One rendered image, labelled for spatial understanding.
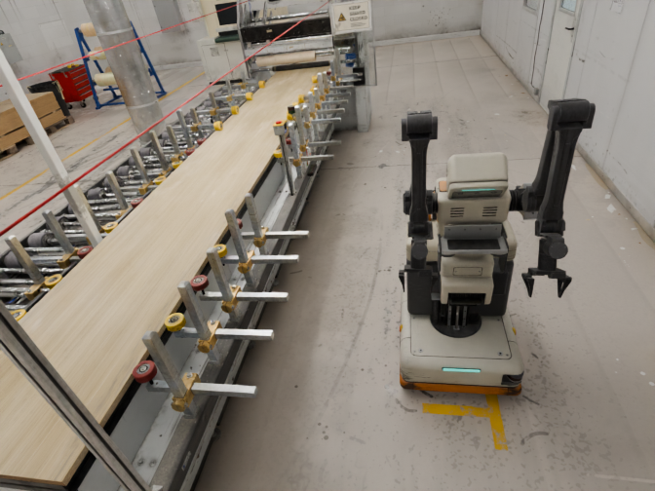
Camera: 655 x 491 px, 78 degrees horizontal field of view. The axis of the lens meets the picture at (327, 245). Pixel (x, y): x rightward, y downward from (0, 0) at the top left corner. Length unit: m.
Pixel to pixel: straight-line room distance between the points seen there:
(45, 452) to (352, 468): 1.32
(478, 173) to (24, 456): 1.78
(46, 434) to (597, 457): 2.29
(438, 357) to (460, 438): 0.41
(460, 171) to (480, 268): 0.50
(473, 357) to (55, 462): 1.81
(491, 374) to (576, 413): 0.48
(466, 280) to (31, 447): 1.72
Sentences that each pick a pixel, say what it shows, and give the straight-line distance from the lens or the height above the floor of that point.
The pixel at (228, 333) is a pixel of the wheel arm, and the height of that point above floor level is 0.84.
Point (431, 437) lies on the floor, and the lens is 2.35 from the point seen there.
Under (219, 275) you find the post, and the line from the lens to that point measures 1.84.
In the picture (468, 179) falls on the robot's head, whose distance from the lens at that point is 1.60.
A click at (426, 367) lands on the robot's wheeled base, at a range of 2.28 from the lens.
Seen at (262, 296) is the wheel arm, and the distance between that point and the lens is 1.92.
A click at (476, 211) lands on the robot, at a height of 1.16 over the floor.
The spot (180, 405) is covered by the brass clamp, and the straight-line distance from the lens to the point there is 1.65.
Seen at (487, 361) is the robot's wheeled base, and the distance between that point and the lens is 2.31.
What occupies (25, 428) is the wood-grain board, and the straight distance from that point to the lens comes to 1.80.
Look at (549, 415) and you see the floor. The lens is 2.54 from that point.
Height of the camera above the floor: 2.05
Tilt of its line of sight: 35 degrees down
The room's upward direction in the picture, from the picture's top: 9 degrees counter-clockwise
